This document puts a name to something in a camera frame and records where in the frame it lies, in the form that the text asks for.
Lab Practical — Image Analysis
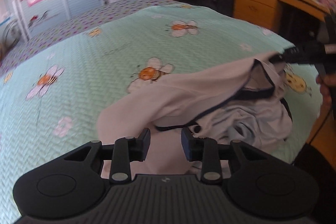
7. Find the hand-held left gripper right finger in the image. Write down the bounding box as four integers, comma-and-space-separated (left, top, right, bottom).
181, 127, 265, 185

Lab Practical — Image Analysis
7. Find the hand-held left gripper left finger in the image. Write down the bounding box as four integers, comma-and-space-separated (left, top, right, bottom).
64, 128, 151, 185

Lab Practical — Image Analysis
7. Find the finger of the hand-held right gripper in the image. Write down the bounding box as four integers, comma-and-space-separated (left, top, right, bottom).
270, 42, 326, 65

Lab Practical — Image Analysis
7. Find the white T-shirt with navy trim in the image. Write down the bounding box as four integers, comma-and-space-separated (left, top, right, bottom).
97, 52, 293, 180

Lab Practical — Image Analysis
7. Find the person's right hand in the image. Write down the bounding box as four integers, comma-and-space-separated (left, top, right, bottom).
316, 75, 333, 117

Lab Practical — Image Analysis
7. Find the wooden desk with drawers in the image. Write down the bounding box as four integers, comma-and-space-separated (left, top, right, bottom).
232, 0, 336, 43

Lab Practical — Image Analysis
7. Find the green bee-print quilt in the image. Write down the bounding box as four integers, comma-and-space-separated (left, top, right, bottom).
0, 2, 324, 224

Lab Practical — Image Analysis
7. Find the purple heart-print bed sheet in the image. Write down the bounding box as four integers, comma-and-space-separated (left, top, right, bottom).
0, 0, 168, 77

